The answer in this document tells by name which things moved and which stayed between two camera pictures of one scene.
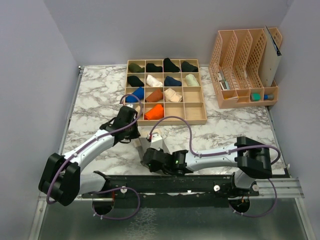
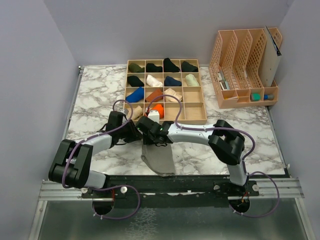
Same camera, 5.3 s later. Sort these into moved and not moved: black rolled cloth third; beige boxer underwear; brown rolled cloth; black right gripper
Moved: black right gripper
Not moved: beige boxer underwear; black rolled cloth third; brown rolled cloth
